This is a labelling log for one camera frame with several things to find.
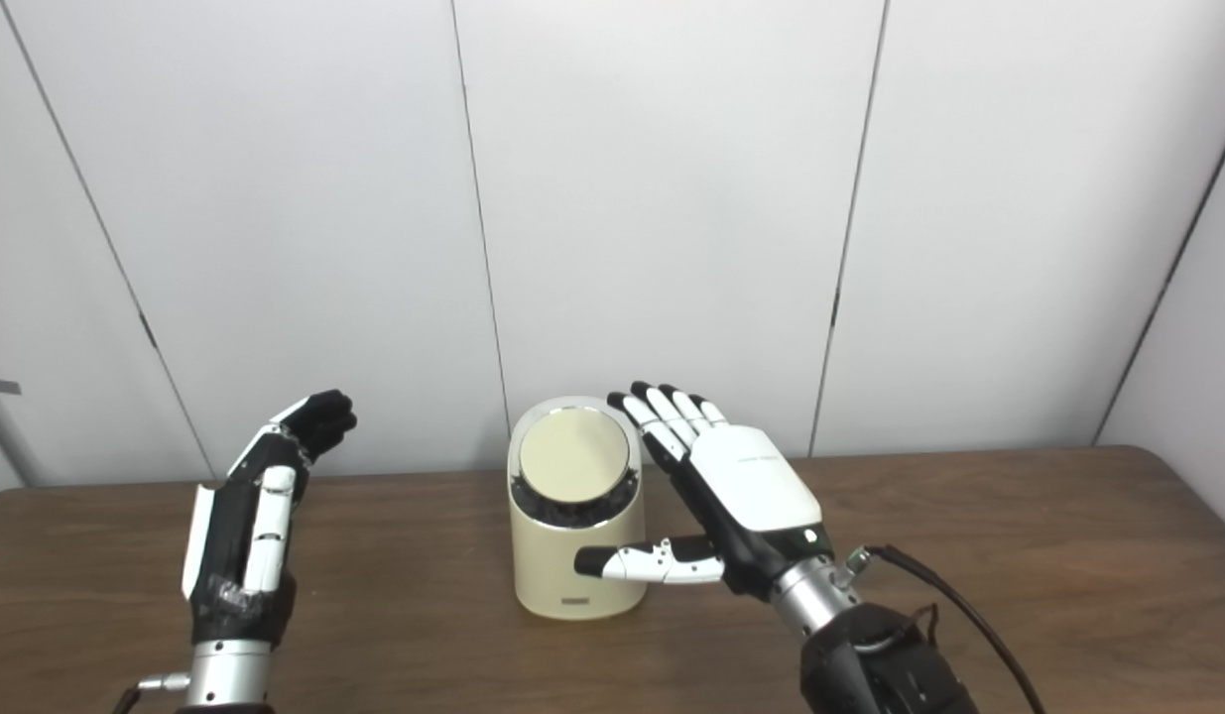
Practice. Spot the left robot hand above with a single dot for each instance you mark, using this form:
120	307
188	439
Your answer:
225	555

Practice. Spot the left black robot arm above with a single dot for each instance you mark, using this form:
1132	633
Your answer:
225	679

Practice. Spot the cream-colored bin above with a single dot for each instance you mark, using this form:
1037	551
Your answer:
548	565

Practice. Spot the cream round bin lid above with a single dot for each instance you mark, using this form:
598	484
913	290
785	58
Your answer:
572	454

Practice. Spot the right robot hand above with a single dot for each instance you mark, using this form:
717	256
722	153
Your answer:
756	481

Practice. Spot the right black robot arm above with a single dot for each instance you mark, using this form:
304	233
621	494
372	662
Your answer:
870	664

